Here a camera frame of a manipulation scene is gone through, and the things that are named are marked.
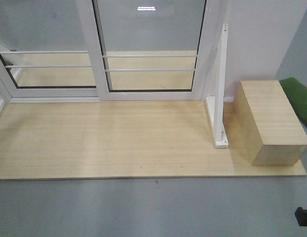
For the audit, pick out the plywood base platform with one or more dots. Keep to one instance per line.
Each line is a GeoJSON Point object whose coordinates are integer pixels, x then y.
{"type": "Point", "coordinates": [82, 140]}

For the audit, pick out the white outer door frame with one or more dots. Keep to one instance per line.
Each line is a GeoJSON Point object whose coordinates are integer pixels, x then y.
{"type": "Point", "coordinates": [5, 96]}

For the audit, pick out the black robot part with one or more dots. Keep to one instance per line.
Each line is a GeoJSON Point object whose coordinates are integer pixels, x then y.
{"type": "Point", "coordinates": [301, 216]}

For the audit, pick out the white sliding glass door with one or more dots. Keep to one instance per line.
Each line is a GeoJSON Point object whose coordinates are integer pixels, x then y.
{"type": "Point", "coordinates": [142, 50]}

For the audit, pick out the plywood box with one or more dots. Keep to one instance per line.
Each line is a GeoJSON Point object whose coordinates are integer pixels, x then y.
{"type": "Point", "coordinates": [273, 133]}

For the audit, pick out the white fixed glass door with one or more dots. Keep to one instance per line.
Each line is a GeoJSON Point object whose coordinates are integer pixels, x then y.
{"type": "Point", "coordinates": [49, 48]}

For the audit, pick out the green cushion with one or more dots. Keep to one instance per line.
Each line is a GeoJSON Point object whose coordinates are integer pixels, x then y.
{"type": "Point", "coordinates": [296, 93]}

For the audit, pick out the white triangular support bracket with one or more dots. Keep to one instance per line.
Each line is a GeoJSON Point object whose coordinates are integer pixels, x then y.
{"type": "Point", "coordinates": [215, 101]}

